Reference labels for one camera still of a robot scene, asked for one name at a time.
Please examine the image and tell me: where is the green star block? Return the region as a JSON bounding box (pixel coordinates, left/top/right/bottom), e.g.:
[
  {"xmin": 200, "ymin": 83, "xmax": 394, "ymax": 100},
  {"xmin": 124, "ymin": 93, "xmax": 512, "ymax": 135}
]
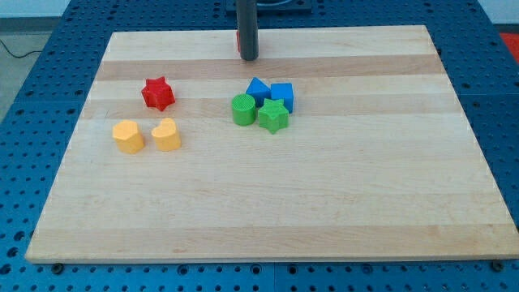
[{"xmin": 258, "ymin": 99, "xmax": 289, "ymax": 134}]

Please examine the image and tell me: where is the red star block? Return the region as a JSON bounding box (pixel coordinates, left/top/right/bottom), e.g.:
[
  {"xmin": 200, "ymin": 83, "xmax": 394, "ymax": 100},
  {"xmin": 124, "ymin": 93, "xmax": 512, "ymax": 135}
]
[{"xmin": 141, "ymin": 76, "xmax": 175, "ymax": 111}]

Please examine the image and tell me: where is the green cylinder block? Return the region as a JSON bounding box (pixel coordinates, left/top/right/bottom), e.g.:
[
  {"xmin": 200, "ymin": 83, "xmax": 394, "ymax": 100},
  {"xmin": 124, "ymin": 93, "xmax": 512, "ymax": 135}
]
[{"xmin": 231, "ymin": 93, "xmax": 256, "ymax": 126}]

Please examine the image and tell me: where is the blue triangle block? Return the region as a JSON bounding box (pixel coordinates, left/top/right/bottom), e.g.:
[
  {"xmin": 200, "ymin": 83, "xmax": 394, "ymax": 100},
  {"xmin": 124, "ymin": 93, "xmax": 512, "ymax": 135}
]
[{"xmin": 246, "ymin": 77, "xmax": 271, "ymax": 107}]

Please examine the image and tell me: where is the blue cube block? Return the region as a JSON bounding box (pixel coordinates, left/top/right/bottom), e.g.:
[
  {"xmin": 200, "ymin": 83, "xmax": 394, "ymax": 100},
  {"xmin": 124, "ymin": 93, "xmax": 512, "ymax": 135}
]
[{"xmin": 271, "ymin": 83, "xmax": 294, "ymax": 114}]

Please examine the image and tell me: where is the yellow heart block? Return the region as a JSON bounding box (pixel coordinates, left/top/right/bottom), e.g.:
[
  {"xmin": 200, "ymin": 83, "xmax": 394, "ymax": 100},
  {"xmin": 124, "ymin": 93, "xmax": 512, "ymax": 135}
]
[{"xmin": 152, "ymin": 118, "xmax": 182, "ymax": 152}]

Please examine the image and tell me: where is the yellow hexagon block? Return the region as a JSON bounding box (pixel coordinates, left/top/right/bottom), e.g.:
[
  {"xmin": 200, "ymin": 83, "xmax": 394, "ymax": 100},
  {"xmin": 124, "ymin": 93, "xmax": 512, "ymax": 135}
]
[{"xmin": 112, "ymin": 120, "xmax": 145, "ymax": 154}]

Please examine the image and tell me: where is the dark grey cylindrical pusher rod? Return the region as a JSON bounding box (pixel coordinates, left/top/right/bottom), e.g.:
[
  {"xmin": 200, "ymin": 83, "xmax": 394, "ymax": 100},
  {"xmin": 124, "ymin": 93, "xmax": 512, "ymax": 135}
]
[{"xmin": 236, "ymin": 0, "xmax": 259, "ymax": 61}]

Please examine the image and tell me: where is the light wooden board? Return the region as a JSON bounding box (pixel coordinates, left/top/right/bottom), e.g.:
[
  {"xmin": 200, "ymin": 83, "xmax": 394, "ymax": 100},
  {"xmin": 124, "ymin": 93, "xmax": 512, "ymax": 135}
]
[{"xmin": 25, "ymin": 25, "xmax": 518, "ymax": 264}]

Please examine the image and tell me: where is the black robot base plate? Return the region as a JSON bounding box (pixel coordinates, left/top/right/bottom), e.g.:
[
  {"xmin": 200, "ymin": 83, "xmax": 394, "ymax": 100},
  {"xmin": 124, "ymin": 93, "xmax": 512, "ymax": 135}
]
[{"xmin": 225, "ymin": 0, "xmax": 314, "ymax": 14}]

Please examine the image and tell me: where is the black cable on floor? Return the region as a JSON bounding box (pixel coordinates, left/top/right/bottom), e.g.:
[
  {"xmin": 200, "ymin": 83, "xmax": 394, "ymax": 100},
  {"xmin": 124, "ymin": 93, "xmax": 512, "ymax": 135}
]
[{"xmin": 0, "ymin": 39, "xmax": 44, "ymax": 59}]

